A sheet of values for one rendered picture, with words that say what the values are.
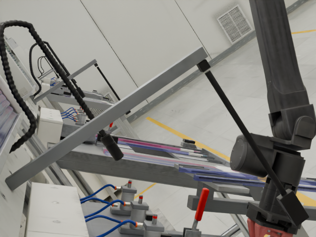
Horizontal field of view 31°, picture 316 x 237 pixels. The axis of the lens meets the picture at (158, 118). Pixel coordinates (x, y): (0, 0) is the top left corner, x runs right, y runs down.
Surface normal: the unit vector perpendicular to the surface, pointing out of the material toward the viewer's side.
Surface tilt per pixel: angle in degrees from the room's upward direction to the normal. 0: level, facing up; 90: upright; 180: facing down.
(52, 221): 43
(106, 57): 90
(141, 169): 90
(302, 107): 82
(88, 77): 90
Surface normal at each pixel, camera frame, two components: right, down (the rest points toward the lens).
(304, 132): 0.25, -0.11
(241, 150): -0.94, -0.26
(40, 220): 0.15, -0.99
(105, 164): 0.20, 0.09
